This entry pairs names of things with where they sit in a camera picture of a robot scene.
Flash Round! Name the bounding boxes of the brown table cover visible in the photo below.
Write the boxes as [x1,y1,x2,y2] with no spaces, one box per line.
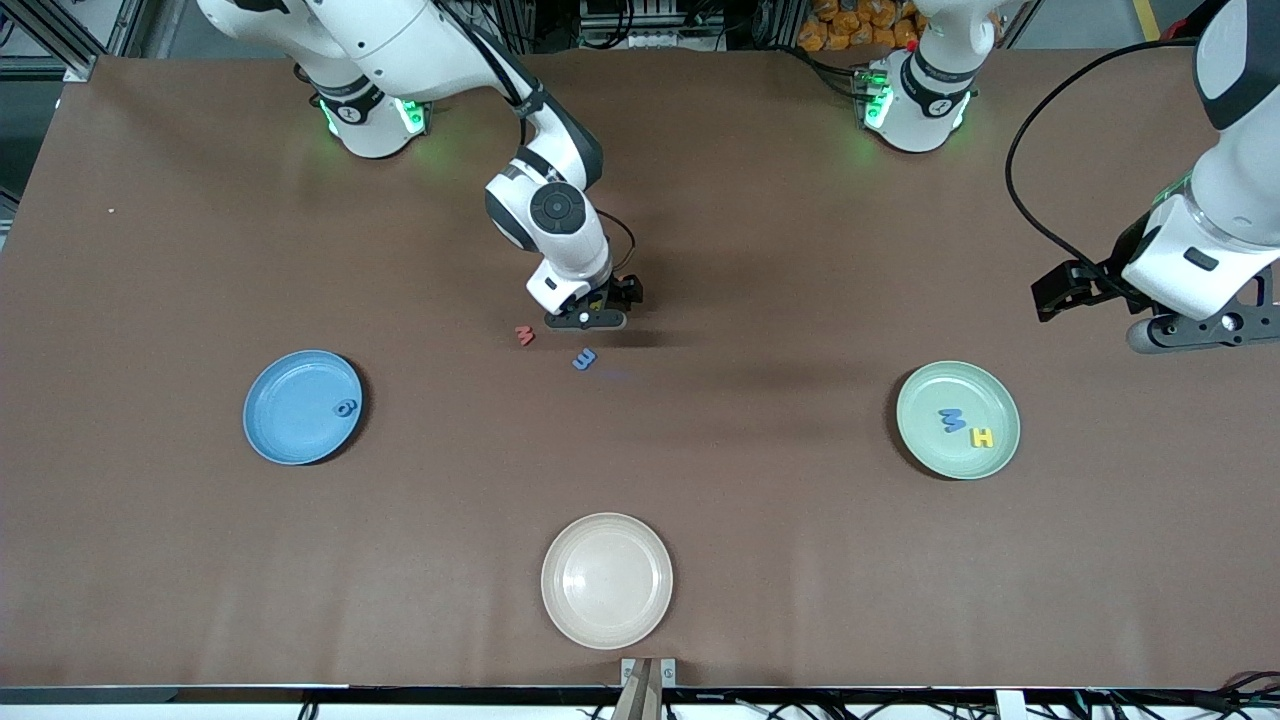
[0,48,1280,691]

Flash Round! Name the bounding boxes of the blue plate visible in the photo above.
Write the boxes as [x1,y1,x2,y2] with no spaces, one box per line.
[243,349,364,467]

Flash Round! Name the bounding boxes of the black equipment rack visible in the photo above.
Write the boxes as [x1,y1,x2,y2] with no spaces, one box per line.
[580,0,726,51]

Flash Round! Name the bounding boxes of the beige plate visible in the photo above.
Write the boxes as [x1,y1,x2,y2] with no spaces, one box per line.
[541,512,674,651]

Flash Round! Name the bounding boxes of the light green plate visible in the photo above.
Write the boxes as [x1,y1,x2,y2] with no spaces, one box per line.
[896,360,1022,481]

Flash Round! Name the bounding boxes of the orange snack packets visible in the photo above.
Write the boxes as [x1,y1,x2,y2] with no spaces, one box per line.
[797,0,926,53]

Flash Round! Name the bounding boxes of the tan mounting pole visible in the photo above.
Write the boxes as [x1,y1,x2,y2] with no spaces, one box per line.
[612,660,665,720]

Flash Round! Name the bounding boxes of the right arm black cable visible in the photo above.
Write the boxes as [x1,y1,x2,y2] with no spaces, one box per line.
[430,0,638,281]

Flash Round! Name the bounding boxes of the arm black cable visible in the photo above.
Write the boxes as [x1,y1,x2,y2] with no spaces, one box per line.
[1005,35,1201,269]
[430,0,638,281]

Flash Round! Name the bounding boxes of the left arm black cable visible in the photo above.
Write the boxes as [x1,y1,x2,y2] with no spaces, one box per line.
[1005,35,1201,269]

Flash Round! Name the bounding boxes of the red black cable bundle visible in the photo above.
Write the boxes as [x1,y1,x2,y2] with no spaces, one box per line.
[1080,668,1280,720]

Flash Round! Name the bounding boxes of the aluminium frame profile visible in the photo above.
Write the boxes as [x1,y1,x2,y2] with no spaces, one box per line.
[10,0,111,83]

